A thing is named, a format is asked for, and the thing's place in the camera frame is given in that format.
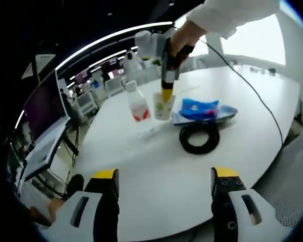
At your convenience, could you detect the white paper cup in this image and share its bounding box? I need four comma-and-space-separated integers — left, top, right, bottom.
152, 92, 177, 122

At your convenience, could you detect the clear bag with blue pad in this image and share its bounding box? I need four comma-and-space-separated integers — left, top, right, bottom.
171, 104, 238, 127

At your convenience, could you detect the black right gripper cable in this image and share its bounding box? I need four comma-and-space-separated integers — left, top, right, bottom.
198, 39, 286, 147

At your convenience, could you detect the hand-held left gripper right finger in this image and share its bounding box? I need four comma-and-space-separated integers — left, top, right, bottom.
211, 166, 276, 242

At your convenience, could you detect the person's left hand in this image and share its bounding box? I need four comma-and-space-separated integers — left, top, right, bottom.
29, 198, 66, 225

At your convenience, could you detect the clear plastic bottle red label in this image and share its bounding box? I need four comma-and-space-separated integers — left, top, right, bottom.
125, 80, 152, 123

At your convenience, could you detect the tilted white stand table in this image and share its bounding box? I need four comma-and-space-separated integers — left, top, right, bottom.
22, 117, 73, 182

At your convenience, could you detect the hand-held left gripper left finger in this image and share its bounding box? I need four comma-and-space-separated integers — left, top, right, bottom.
49, 168, 120, 242

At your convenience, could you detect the blue tissue packet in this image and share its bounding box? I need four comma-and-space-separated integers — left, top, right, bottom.
179, 97, 220, 119

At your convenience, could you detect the large dark monitor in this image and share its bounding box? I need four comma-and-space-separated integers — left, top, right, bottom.
23, 69, 71, 142

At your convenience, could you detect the white office chair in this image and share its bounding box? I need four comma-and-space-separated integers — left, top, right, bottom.
76, 93, 98, 119
104, 76, 124, 97

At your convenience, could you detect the person's right hand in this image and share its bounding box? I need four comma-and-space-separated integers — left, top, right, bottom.
170, 19, 209, 58

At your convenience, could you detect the long ceiling light strip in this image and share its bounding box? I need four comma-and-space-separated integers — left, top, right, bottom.
55, 21, 174, 74

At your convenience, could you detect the white mesh chair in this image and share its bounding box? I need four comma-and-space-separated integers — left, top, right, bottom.
252, 120, 303, 229

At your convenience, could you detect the bright window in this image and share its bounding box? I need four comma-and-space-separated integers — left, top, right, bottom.
220, 14, 286, 66

